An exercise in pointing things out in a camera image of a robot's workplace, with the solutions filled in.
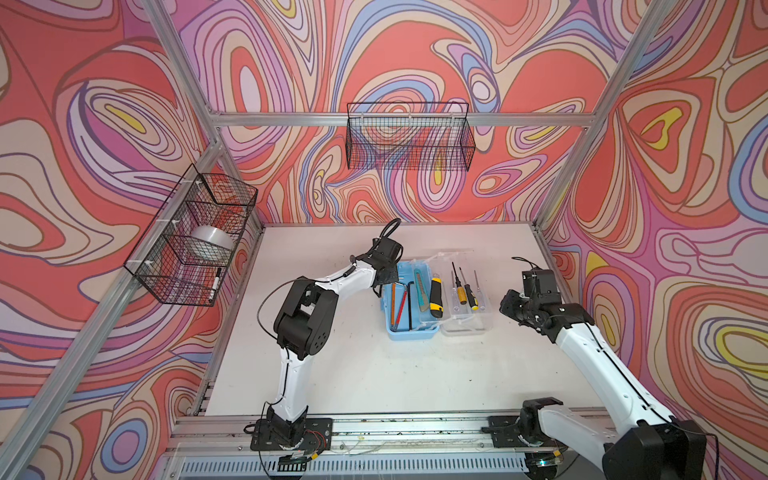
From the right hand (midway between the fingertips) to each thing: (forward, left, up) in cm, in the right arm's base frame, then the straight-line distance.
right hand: (507, 311), depth 83 cm
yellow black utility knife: (+4, +19, -3) cm, 20 cm away
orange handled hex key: (+14, +31, -11) cm, 36 cm away
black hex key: (+9, +27, -11) cm, 30 cm away
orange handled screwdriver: (+7, +12, +1) cm, 14 cm away
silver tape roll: (+12, +77, +22) cm, 81 cm away
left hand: (+19, +32, -6) cm, 38 cm away
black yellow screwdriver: (+5, +9, 0) cm, 11 cm away
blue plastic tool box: (-1, +24, -4) cm, 24 cm away
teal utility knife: (+9, +23, -3) cm, 25 cm away
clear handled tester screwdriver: (+5, +6, 0) cm, 8 cm away
